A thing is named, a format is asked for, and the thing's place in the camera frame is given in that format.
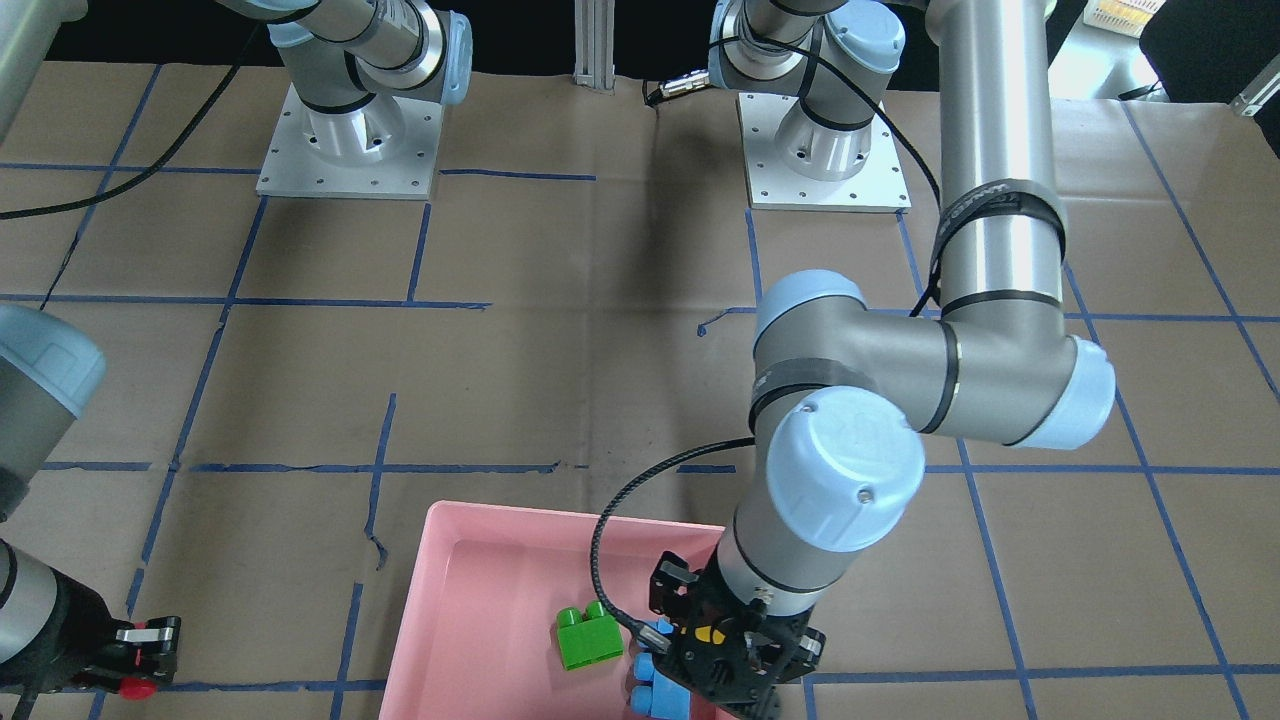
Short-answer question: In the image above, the green toy block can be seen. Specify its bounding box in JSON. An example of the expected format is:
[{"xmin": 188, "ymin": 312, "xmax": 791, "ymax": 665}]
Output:
[{"xmin": 556, "ymin": 600, "xmax": 625, "ymax": 671}]

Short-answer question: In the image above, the blue toy block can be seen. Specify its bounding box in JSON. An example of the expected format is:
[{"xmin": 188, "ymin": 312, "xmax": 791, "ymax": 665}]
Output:
[{"xmin": 628, "ymin": 642, "xmax": 692, "ymax": 719}]

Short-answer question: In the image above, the brown paper table cover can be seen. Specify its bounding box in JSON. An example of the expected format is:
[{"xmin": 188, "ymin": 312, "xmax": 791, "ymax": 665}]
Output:
[{"xmin": 3, "ymin": 68, "xmax": 1277, "ymax": 719}]

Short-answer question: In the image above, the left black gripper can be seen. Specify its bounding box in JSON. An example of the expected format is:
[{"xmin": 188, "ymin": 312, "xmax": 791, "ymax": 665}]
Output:
[{"xmin": 650, "ymin": 551, "xmax": 826, "ymax": 719}]

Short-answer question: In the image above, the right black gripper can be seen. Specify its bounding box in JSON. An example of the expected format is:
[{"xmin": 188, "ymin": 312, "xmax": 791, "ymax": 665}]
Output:
[{"xmin": 20, "ymin": 570, "xmax": 183, "ymax": 697}]

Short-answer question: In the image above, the yellow toy block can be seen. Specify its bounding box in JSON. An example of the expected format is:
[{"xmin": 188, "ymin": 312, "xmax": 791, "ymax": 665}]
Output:
[{"xmin": 692, "ymin": 625, "xmax": 726, "ymax": 646}]

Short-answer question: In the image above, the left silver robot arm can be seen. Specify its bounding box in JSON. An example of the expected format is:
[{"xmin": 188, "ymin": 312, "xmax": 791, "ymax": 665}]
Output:
[{"xmin": 616, "ymin": 1, "xmax": 1115, "ymax": 719}]

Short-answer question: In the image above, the pink plastic box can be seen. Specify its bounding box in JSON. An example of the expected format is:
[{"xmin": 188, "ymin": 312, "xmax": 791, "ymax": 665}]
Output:
[{"xmin": 378, "ymin": 500, "xmax": 745, "ymax": 720}]

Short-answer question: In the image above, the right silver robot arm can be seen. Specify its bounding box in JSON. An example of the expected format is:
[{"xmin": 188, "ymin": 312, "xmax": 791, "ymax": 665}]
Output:
[{"xmin": 1, "ymin": 1, "xmax": 474, "ymax": 717}]

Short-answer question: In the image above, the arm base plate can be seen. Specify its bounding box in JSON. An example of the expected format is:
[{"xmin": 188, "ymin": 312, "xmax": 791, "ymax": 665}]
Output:
[
  {"xmin": 737, "ymin": 94, "xmax": 913, "ymax": 213},
  {"xmin": 256, "ymin": 88, "xmax": 445, "ymax": 201}
]

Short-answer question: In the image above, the red toy block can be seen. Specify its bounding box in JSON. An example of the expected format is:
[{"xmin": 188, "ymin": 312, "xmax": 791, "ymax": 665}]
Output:
[{"xmin": 116, "ymin": 676, "xmax": 159, "ymax": 701}]

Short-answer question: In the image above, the aluminium frame post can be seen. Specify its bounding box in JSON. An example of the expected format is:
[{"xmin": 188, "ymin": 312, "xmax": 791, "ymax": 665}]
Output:
[{"xmin": 572, "ymin": 0, "xmax": 616, "ymax": 95}]

